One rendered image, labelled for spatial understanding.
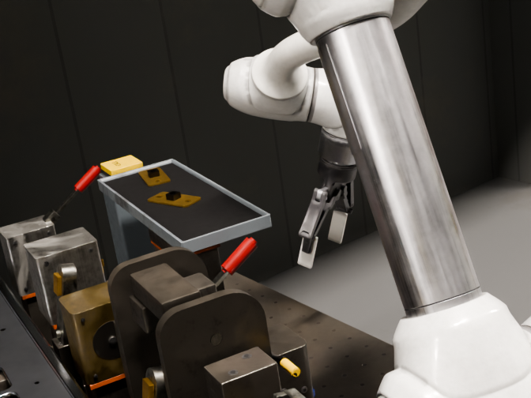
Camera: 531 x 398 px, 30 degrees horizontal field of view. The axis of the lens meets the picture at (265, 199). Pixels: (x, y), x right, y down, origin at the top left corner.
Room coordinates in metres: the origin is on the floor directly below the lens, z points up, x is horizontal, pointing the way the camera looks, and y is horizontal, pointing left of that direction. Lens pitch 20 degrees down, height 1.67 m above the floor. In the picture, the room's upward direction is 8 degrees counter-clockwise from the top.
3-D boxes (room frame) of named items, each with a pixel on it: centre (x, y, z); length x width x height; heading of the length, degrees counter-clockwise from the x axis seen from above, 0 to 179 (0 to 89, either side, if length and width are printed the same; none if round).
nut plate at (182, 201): (1.44, 0.14, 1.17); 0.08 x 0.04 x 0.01; 49
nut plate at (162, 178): (1.56, 0.18, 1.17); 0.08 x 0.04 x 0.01; 16
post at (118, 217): (1.68, 0.24, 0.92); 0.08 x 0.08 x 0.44; 25
